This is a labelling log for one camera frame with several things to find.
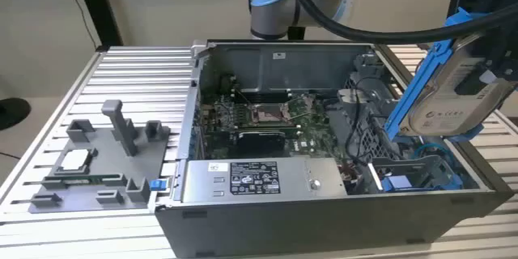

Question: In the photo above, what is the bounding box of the grey metal disk bay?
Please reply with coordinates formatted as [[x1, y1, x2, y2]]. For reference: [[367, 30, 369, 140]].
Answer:
[[337, 79, 409, 164]]

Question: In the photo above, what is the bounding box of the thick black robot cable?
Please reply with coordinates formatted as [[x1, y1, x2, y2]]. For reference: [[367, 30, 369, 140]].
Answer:
[[282, 0, 518, 45]]

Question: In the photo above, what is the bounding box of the green motherboard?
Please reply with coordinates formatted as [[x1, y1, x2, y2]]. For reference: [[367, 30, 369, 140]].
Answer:
[[200, 89, 341, 160]]

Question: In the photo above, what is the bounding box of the blue disk wire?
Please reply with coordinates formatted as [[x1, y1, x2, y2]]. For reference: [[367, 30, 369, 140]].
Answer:
[[411, 143, 451, 166]]

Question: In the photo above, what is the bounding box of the thin black wall cable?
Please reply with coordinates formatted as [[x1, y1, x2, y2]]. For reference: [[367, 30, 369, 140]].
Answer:
[[63, 0, 102, 48]]

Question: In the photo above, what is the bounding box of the red wire bundle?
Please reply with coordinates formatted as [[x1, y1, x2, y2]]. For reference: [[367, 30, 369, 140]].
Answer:
[[338, 163, 359, 183]]

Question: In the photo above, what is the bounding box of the green RAM stick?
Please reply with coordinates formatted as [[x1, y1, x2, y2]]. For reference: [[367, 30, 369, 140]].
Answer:
[[47, 173, 123, 185]]

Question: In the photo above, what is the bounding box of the grey part rack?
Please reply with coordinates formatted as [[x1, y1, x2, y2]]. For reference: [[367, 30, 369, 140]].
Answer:
[[27, 99, 171, 214]]

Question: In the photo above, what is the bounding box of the silver power supply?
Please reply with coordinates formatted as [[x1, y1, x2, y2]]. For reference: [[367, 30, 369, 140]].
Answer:
[[178, 157, 349, 204]]

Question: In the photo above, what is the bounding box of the black upright post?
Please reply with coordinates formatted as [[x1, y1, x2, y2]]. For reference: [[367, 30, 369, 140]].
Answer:
[[71, 0, 124, 53]]

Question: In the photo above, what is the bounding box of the black open PC case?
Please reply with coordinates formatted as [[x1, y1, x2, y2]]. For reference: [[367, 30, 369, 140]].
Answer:
[[155, 39, 515, 258]]

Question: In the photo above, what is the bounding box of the silver CPU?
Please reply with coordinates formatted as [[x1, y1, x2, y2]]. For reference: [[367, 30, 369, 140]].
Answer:
[[56, 150, 92, 173]]

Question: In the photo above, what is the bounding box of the grey metal bracket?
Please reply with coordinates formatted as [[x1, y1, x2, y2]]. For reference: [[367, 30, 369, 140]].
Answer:
[[351, 52, 399, 102]]

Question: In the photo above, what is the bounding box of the black round stand base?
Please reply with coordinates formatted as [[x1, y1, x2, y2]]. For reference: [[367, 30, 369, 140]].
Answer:
[[0, 97, 32, 130]]

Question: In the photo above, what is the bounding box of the CPU socket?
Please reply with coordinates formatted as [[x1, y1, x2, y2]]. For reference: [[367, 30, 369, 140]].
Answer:
[[248, 103, 293, 127]]

